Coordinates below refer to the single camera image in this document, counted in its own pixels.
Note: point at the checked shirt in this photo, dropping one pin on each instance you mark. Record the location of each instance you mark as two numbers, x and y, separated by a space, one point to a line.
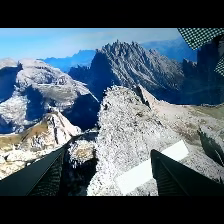
200 36

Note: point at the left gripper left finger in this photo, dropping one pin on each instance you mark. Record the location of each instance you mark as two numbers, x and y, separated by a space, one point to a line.
36 178

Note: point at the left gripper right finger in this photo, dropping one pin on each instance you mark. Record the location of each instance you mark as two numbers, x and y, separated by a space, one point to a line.
180 180

